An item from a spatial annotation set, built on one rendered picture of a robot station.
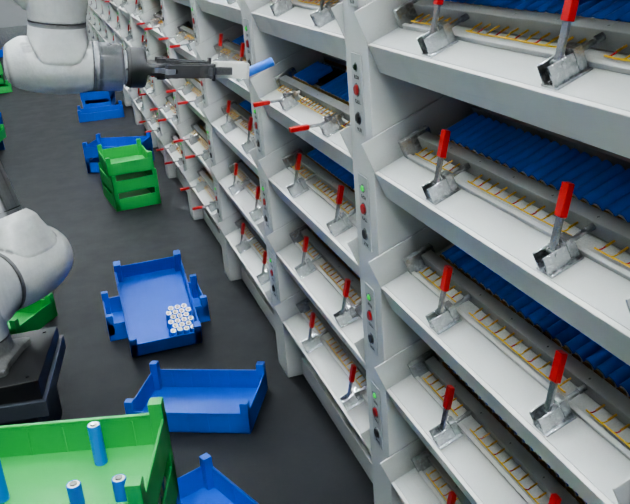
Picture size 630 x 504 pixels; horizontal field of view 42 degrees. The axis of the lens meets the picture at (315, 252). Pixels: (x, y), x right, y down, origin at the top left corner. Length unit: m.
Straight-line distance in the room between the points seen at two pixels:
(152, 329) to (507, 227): 1.60
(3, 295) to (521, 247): 1.28
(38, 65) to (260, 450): 0.94
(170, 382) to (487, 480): 1.17
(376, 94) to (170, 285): 1.43
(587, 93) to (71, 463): 0.85
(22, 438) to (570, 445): 0.76
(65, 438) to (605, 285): 0.79
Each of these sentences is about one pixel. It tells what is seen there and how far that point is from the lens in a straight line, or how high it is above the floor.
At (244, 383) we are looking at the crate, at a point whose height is 0.02.
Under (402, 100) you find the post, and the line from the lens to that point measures 1.23.
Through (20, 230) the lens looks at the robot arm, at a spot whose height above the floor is 0.49.
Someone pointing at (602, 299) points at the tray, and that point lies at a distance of 0.80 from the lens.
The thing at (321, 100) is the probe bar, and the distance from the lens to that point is 1.58.
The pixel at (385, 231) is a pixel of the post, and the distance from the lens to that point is 1.27.
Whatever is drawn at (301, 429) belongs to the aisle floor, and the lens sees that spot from 1.94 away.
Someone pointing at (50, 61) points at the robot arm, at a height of 0.90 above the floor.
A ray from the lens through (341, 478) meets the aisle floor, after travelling 1.78.
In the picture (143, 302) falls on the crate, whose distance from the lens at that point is 2.48.
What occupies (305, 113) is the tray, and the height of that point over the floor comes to 0.74.
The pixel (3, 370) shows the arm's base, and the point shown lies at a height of 0.25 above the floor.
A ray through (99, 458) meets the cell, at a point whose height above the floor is 0.42.
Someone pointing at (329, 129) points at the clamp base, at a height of 0.75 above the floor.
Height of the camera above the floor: 1.08
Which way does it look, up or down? 22 degrees down
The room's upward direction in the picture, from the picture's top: 5 degrees counter-clockwise
